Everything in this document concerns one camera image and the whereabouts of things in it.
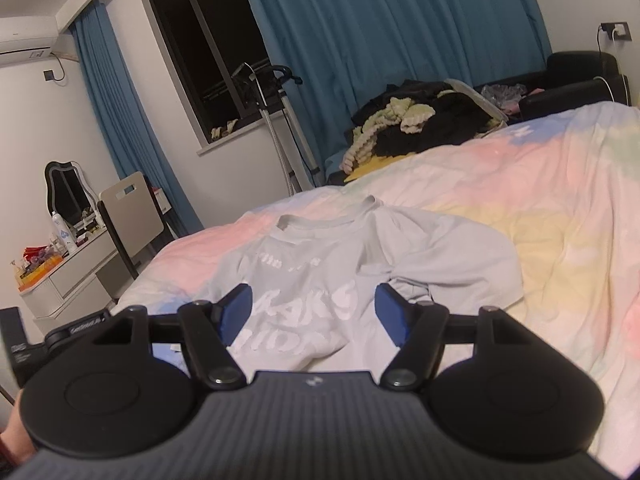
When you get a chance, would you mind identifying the pile of black clothes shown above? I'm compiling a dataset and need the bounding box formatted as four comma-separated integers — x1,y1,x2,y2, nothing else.
345,79,506,158

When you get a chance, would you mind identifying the white laundry basket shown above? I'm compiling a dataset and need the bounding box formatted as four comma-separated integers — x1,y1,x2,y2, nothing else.
445,78,509,127

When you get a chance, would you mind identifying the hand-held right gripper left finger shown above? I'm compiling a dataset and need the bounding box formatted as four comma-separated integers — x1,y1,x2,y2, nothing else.
90,282,252,391

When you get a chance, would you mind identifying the person's left hand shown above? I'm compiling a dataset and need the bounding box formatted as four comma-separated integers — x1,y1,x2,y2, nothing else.
0,389,35,467

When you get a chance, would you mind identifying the beige chair with black frame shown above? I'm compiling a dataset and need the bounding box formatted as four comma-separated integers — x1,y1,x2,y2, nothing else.
96,171,166,281

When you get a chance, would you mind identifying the black leather sofa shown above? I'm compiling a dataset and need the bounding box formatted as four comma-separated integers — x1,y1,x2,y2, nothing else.
472,51,631,122

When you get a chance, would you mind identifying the white spray bottle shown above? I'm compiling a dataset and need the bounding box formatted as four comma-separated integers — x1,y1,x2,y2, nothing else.
50,211,79,256

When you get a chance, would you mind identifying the white charging cable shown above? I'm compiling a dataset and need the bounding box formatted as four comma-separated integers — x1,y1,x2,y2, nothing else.
592,76,629,106

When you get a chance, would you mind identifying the wavy framed vanity mirror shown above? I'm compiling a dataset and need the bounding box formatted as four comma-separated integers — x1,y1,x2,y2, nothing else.
44,161,97,228

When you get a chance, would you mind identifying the wall socket with charger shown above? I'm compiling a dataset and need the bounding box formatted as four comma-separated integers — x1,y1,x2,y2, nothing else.
600,21,632,41

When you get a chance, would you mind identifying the pastel tie-dye blanket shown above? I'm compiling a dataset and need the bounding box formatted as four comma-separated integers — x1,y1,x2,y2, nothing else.
112,101,640,480

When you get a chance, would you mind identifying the white air conditioner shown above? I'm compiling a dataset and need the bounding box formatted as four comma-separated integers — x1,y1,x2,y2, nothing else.
0,16,61,67

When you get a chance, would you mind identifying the orange organizer tray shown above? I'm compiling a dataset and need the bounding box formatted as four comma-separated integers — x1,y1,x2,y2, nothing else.
17,256,65,292

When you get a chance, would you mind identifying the yellow cloth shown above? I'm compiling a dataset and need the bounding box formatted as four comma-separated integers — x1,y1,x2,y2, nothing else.
345,152,416,182

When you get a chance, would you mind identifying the light grey printed t-shirt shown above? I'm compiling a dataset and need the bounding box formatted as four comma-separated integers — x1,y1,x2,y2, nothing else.
192,196,525,373

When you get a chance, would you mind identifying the garment steamer stand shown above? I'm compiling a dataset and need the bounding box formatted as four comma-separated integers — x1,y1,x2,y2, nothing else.
231,62,322,196

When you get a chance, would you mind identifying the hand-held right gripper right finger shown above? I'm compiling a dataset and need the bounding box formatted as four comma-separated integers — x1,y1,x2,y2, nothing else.
374,282,543,391

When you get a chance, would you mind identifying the narrow blue curtain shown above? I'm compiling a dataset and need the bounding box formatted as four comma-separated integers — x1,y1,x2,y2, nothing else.
70,2,203,241

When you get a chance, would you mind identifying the cream knitted scarf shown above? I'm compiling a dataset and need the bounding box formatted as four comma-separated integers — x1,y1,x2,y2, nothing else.
340,96,436,171

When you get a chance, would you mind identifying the wide blue curtain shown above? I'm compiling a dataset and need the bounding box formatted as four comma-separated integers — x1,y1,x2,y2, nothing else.
232,0,553,188

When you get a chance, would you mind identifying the white vanity dresser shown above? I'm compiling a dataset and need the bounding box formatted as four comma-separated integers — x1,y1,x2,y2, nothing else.
17,225,133,321

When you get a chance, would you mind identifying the cloth on window sill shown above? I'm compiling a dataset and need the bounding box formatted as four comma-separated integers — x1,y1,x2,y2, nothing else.
210,120,240,141

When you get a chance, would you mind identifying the dark framed window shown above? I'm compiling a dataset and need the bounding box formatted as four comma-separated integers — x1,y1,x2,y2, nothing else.
145,0,273,147

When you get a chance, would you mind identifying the clear plastic bag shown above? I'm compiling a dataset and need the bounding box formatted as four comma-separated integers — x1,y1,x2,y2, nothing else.
480,84,528,104

